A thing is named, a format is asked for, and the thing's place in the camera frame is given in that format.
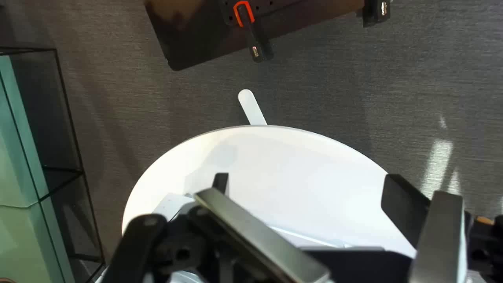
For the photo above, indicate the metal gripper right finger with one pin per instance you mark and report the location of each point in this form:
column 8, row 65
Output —
column 440, row 241

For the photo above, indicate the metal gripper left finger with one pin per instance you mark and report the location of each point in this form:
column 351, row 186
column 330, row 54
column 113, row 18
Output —
column 261, row 241

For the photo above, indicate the white flat stick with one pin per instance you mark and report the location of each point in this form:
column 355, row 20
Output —
column 252, row 108

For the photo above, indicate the black usb plug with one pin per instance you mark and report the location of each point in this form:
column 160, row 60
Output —
column 377, row 10
column 256, row 48

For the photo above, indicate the orange clip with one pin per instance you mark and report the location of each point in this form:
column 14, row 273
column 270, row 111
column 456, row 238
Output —
column 244, row 13

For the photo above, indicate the teal glass shelf cabinet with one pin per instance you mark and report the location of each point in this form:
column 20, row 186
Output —
column 31, row 174

